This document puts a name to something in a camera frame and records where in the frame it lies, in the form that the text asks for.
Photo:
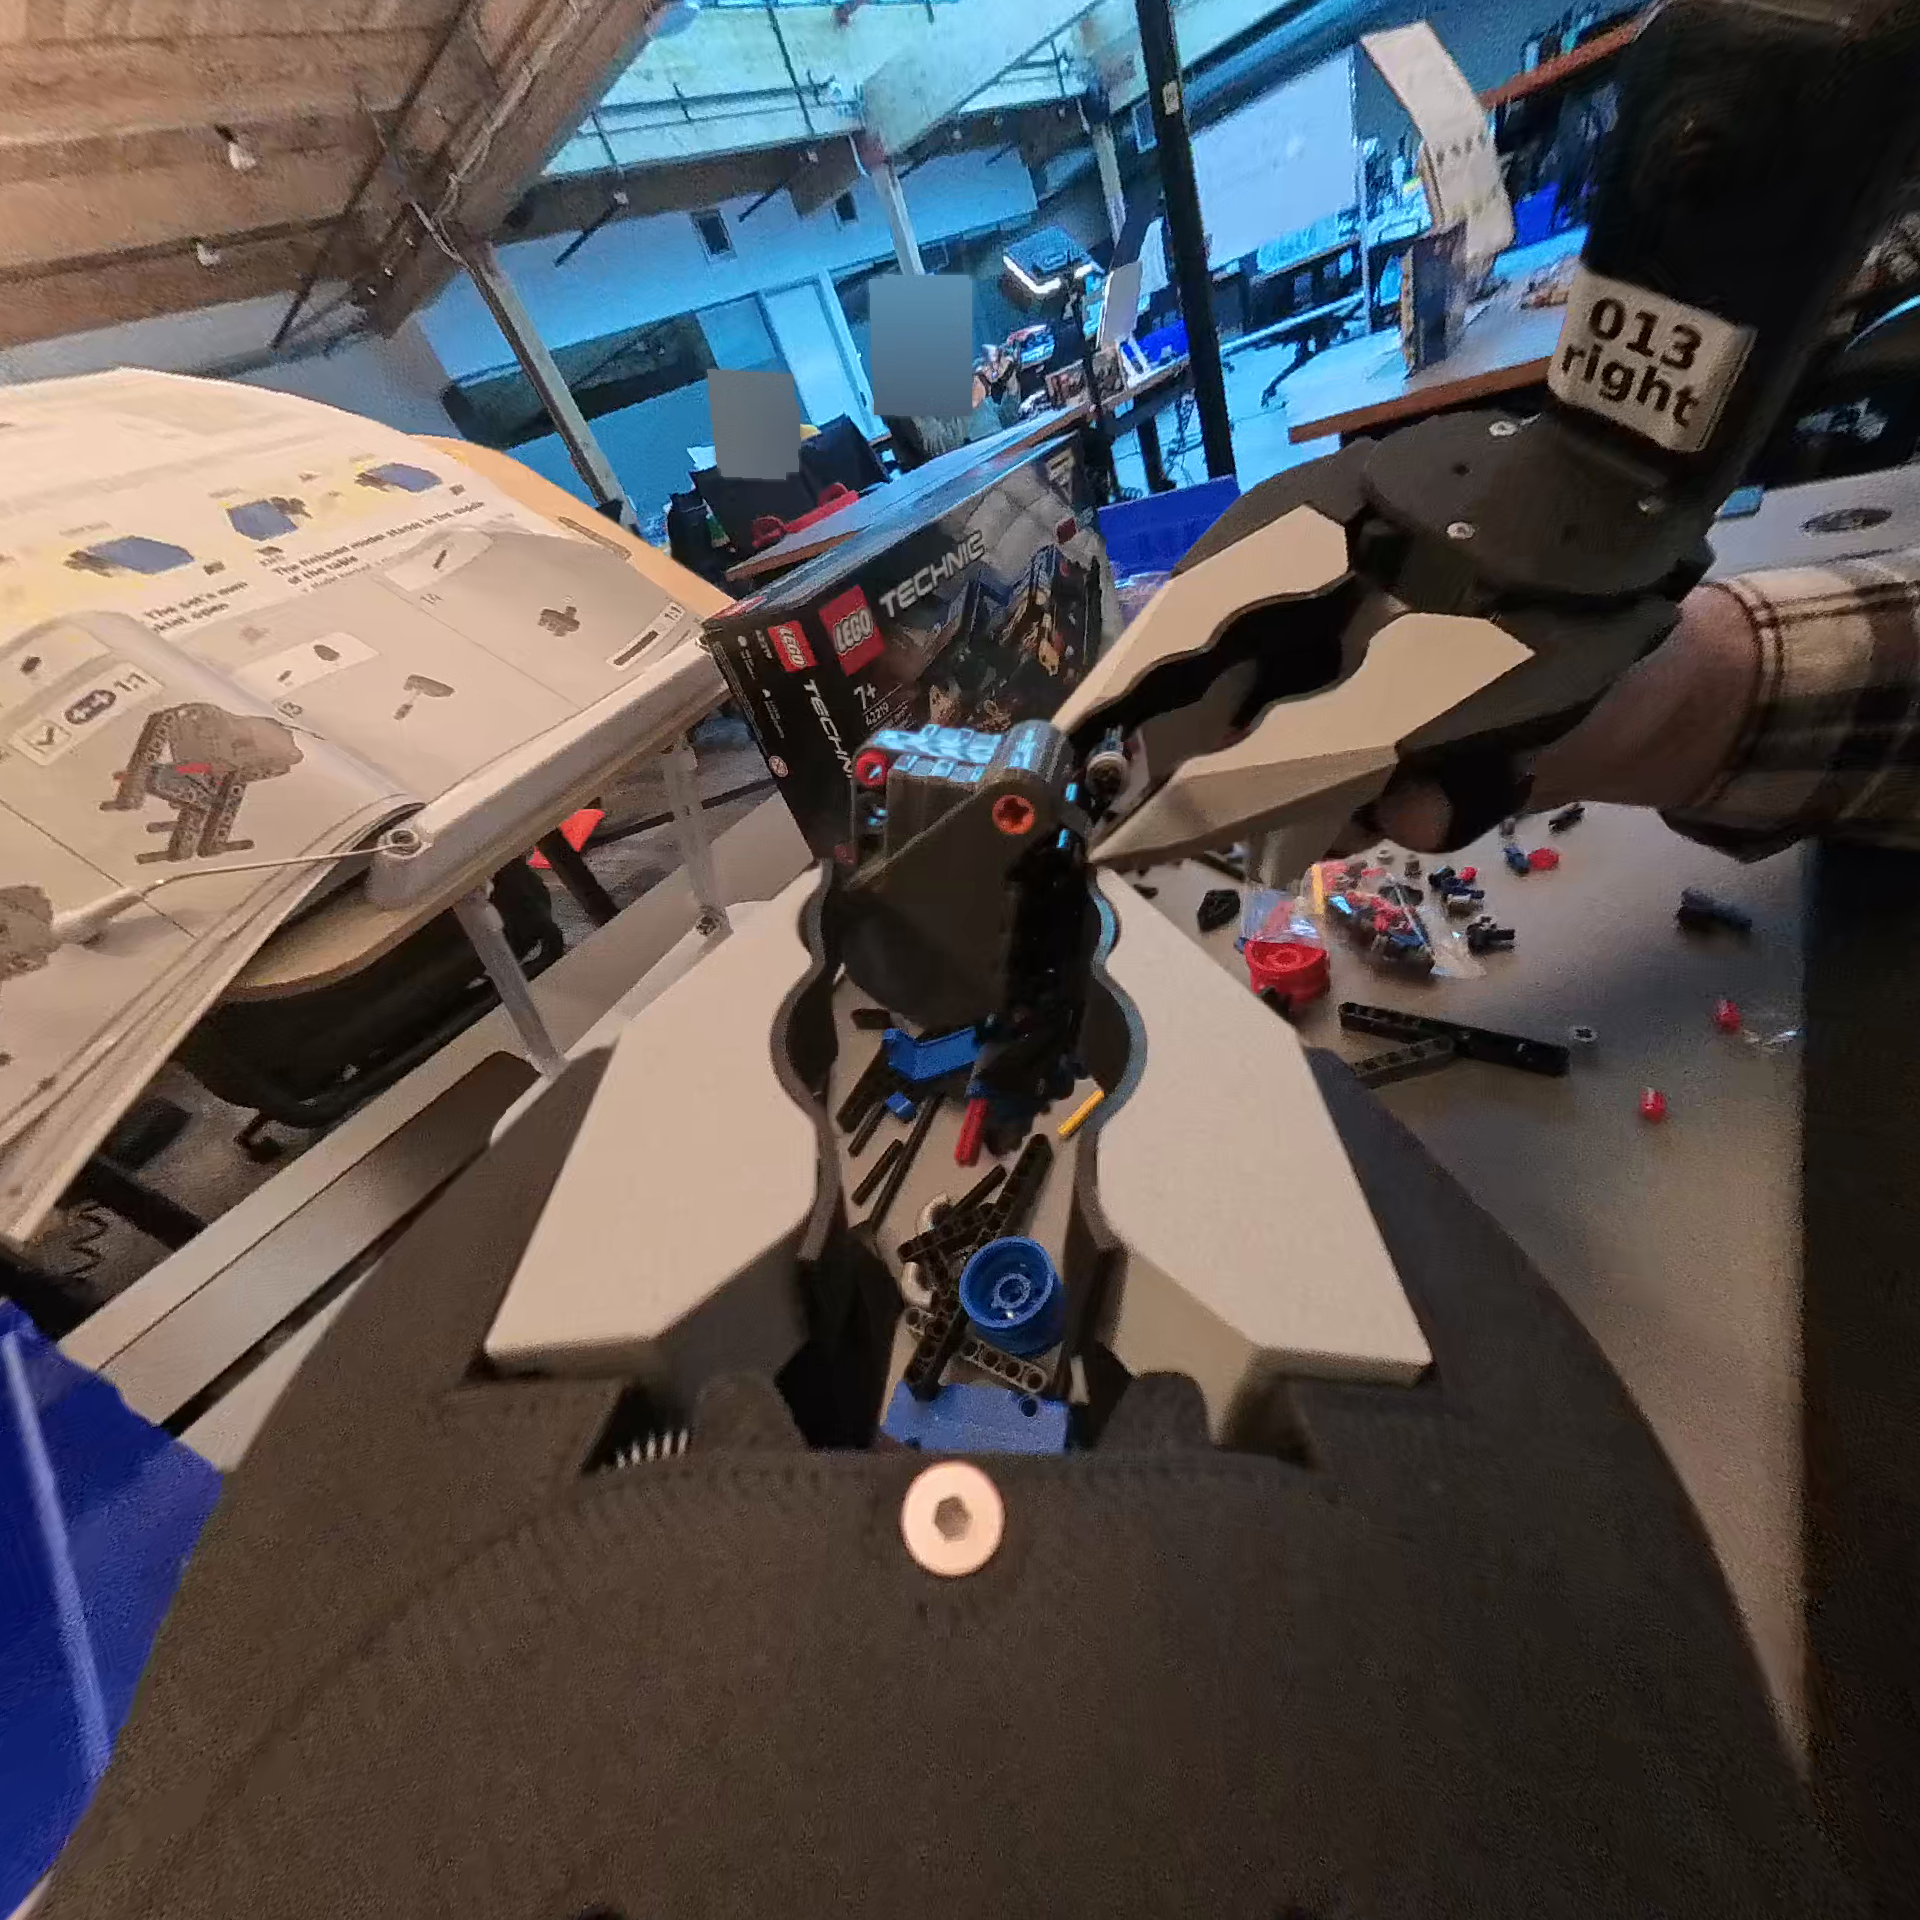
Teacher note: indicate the toy brick motor assembly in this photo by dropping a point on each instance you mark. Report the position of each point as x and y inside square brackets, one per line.
[962, 888]

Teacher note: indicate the black metal pole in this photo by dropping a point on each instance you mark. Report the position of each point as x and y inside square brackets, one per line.
[1188, 226]

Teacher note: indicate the person's right hand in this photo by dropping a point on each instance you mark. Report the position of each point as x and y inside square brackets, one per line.
[1651, 707]

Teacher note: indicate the yellow toy axle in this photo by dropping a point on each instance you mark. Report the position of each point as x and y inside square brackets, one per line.
[1080, 1117]

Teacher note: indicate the white desk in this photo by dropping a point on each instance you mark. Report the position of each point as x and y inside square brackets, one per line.
[1829, 517]

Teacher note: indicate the toy set box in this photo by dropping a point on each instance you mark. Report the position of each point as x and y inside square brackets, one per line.
[898, 644]

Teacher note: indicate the instruction booklet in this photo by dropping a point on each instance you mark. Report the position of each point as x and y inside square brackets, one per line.
[225, 600]

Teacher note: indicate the blue toy wheel hub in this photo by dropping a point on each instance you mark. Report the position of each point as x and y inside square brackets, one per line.
[1014, 1292]

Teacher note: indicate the grey desk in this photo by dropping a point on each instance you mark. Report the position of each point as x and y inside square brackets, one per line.
[1574, 1201]

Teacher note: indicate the wooden-edged table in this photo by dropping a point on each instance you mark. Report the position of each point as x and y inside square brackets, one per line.
[933, 480]
[1424, 384]

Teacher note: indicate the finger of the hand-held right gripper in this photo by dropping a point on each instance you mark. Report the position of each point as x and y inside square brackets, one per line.
[1246, 581]
[1350, 750]

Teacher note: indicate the blue toy connector piece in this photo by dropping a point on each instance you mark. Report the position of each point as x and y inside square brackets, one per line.
[974, 1421]

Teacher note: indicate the pile of black toy beams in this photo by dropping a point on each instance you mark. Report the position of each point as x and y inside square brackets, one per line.
[962, 1217]

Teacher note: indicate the small orange cone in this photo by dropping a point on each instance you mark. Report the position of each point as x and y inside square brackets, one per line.
[566, 841]

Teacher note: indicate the red toy wheel hub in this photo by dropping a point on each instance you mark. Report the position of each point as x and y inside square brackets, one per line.
[1290, 972]

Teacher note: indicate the black bag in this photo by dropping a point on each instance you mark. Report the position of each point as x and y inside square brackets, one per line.
[377, 990]

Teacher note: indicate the white book stand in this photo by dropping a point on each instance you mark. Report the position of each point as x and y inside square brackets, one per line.
[557, 812]

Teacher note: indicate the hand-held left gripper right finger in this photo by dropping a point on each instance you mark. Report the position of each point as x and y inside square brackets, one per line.
[1262, 1201]

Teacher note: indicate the long black toy beam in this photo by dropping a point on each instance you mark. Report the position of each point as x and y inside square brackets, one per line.
[1471, 1039]
[1403, 1064]

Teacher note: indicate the blue toy panel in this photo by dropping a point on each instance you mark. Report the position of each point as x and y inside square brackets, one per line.
[923, 1058]

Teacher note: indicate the small blue storage bin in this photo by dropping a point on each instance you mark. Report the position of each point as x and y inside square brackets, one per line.
[1171, 533]

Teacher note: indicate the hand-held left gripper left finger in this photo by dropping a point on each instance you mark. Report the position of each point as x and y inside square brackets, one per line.
[662, 1201]

